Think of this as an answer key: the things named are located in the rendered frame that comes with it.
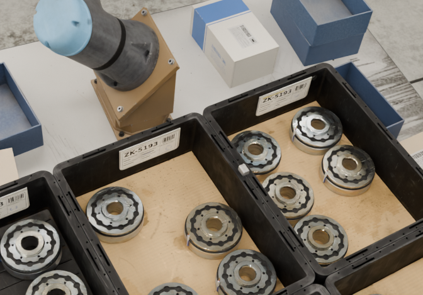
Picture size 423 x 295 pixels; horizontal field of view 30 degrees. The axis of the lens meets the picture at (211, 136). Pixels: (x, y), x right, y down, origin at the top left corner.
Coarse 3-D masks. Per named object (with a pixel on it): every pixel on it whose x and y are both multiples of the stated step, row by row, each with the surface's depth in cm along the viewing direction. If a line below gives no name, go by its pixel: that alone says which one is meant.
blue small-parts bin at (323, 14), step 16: (288, 0) 188; (304, 0) 193; (320, 0) 194; (336, 0) 194; (352, 0) 190; (304, 16) 183; (320, 16) 190; (336, 16) 191; (352, 16) 181; (368, 16) 184; (304, 32) 185; (320, 32) 181; (336, 32) 183; (352, 32) 186
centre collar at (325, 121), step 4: (312, 116) 158; (316, 116) 158; (320, 116) 158; (308, 120) 157; (312, 120) 158; (320, 120) 158; (324, 120) 157; (308, 124) 156; (324, 124) 157; (328, 124) 157; (308, 128) 156; (312, 128) 156; (324, 128) 156; (328, 128) 156; (312, 132) 156; (316, 132) 155; (320, 132) 155; (324, 132) 156
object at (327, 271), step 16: (320, 64) 158; (288, 80) 155; (336, 80) 156; (240, 96) 151; (352, 96) 154; (208, 112) 148; (368, 112) 151; (384, 128) 149; (224, 144) 143; (400, 144) 147; (240, 160) 141; (272, 208) 136; (288, 224) 134; (416, 224) 137; (384, 240) 134; (304, 256) 130; (352, 256) 132; (320, 272) 129
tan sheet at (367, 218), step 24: (288, 120) 161; (288, 144) 158; (288, 168) 154; (312, 168) 154; (384, 192) 152; (336, 216) 148; (360, 216) 148; (384, 216) 149; (408, 216) 149; (360, 240) 145
